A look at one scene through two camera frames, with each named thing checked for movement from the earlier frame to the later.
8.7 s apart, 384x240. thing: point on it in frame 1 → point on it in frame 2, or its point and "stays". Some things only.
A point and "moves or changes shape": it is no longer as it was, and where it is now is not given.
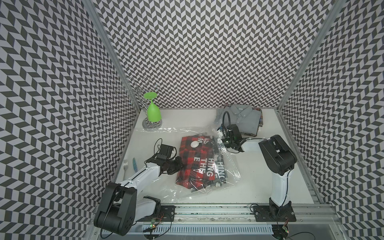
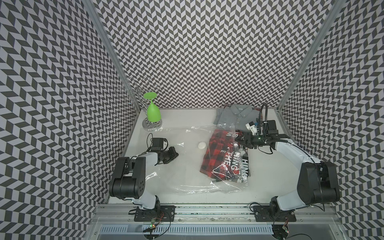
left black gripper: x=179 y=166 → x=173 y=155
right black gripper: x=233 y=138 → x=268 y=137
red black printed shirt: x=201 y=164 → x=224 y=159
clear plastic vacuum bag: x=205 y=161 moves or changes shape
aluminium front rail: x=243 y=213 stays
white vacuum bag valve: x=194 y=144 → x=201 y=145
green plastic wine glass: x=153 y=113 stays
